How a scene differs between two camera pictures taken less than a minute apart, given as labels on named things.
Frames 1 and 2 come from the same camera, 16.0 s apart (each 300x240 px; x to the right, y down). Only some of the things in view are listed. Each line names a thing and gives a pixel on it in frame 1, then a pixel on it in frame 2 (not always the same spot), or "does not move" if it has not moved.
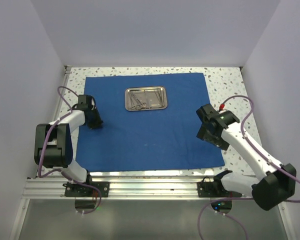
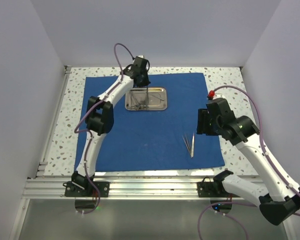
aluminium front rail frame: (120, 188) does not move
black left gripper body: (95, 120) -> (145, 81)
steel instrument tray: (145, 98) does not move
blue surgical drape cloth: (145, 140) does not move
